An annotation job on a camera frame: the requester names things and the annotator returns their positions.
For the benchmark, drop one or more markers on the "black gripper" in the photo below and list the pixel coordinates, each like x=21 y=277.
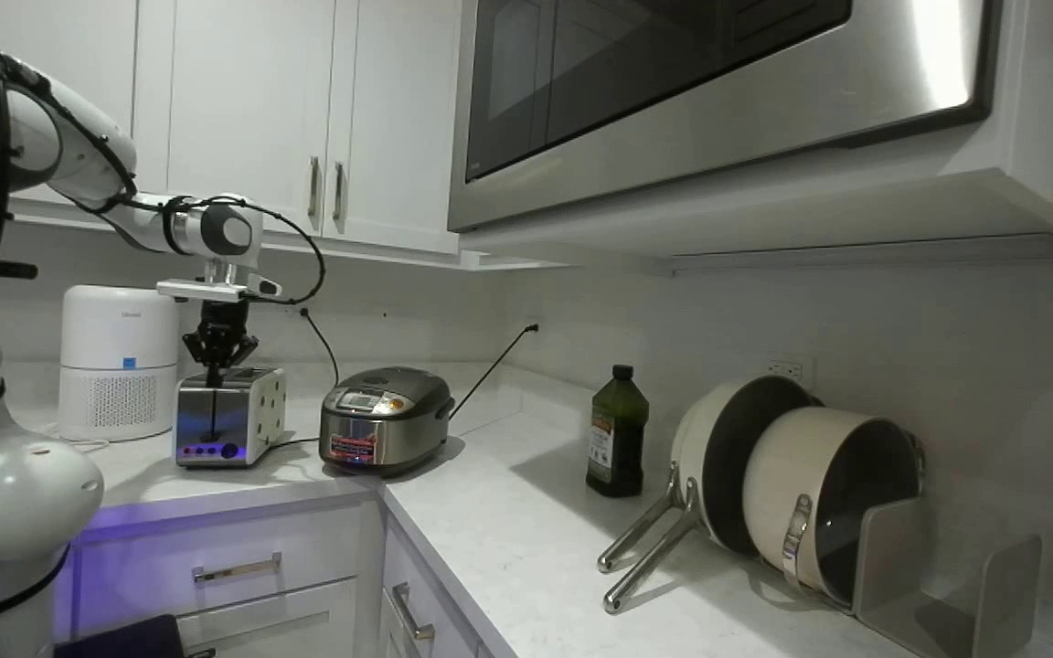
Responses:
x=220 y=343

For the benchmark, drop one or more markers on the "silver two-slot toaster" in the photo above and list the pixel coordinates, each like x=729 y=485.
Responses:
x=228 y=423

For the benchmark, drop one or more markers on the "white air purifier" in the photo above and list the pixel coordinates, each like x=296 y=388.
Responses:
x=111 y=368

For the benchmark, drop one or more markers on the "silver black rice cooker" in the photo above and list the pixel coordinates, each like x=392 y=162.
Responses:
x=387 y=423

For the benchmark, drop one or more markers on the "white kitchen drawer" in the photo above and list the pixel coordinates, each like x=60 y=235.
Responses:
x=431 y=573
x=136 y=567

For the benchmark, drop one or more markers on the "white double-door upper cabinet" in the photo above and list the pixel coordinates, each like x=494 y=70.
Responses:
x=235 y=111

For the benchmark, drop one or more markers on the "dark green glass bottle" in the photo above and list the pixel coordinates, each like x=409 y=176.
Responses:
x=616 y=439

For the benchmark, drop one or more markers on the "stainless steel microwave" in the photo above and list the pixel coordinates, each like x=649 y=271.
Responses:
x=722 y=132

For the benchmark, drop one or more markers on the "cream pot dark interior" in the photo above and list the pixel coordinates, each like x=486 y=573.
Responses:
x=794 y=488

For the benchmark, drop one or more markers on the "grey pan rack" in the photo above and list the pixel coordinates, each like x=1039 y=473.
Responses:
x=1005 y=599

